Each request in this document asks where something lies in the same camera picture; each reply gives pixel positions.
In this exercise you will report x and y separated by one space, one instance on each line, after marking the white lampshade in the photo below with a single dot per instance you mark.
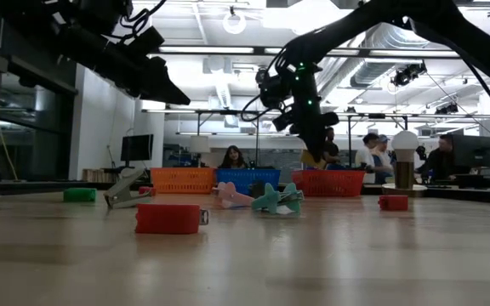
199 144

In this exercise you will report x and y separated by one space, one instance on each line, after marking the small red stapler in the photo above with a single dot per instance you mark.
168 219
146 190
393 203

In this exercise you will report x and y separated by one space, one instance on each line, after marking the grey staple remover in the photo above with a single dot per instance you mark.
121 200

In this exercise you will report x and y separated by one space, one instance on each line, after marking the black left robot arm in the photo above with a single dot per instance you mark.
83 34

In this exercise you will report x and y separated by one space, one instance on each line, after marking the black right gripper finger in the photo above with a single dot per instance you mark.
330 119
289 122

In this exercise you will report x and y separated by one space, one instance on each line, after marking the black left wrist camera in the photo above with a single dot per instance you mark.
149 40

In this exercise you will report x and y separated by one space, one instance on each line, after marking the black background gantry frame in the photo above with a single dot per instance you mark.
228 112

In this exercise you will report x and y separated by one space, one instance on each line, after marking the overhead LED light bar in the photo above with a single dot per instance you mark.
259 50

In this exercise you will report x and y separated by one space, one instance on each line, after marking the orange plastic basket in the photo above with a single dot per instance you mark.
181 180

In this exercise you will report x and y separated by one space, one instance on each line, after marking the teal staple remover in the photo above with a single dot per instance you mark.
270 200

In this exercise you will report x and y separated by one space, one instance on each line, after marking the blue plastic basket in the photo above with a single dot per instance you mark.
245 176

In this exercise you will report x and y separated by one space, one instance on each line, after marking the small green stapler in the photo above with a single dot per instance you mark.
80 195

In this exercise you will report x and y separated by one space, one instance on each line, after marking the red plastic basket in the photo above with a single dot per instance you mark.
330 185

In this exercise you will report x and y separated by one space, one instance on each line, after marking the black ceiling spotlight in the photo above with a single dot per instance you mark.
447 109
408 74

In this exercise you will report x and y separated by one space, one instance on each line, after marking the black computer monitor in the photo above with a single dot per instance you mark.
136 146
474 151

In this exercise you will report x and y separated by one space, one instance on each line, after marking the dark staple remover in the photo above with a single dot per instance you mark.
258 189

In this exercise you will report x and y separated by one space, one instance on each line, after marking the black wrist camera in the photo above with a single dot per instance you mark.
270 91
149 40

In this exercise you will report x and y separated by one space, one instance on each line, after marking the person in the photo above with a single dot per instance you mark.
366 159
233 158
440 161
384 146
331 149

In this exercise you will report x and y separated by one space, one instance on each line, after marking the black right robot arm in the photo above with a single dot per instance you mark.
347 32

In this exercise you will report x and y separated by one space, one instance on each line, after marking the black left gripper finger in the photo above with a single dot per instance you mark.
160 85

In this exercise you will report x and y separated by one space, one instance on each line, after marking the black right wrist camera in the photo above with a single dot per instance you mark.
270 91

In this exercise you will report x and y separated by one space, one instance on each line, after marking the pink toy airplane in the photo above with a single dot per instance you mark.
232 196

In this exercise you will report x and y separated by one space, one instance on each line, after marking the yellow tape roll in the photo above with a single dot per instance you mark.
308 161

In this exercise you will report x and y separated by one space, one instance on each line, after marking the blue tape roll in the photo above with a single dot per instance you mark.
337 167

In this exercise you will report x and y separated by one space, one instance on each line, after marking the wooden crate shelf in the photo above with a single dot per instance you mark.
98 175

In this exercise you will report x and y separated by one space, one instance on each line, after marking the white bulb table lamp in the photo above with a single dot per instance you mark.
404 174

